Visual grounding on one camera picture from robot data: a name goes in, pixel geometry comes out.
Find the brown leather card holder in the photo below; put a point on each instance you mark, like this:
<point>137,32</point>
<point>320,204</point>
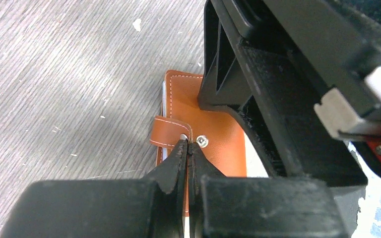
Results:
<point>220,137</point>

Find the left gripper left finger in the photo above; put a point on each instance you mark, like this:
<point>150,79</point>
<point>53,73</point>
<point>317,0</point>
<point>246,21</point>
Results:
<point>149,207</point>

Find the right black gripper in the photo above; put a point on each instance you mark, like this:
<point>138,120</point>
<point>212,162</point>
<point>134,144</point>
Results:
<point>256,83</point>

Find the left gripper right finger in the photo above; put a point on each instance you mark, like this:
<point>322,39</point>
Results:
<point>232,207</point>

